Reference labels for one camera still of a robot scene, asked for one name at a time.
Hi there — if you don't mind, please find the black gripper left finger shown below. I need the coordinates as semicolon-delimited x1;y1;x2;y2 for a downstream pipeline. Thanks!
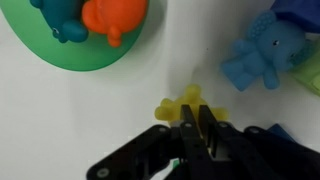
180;105;212;180

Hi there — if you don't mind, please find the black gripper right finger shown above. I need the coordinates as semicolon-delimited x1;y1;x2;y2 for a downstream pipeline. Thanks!
199;105;277;180

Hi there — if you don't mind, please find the round yellow spiky toy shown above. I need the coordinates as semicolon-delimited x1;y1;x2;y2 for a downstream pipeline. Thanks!
153;83;230;128

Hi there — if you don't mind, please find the blue rubber elephant toy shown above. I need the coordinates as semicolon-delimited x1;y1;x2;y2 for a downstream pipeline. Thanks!
221;10;311;91

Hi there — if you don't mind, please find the orange rubber animal toy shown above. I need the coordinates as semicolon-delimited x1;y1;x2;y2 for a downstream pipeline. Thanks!
82;0;148;47

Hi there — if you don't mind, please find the teal rubber animal toy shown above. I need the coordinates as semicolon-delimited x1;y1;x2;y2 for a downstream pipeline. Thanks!
29;0;89;43

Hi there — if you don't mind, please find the green plastic bowl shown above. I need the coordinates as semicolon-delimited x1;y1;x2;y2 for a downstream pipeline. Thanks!
0;0;149;71

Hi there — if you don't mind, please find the dark blue cube block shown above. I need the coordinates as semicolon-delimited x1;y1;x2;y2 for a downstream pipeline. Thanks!
268;124;294;142

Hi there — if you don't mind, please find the light green block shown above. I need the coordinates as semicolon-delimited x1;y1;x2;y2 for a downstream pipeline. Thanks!
290;43;320;96

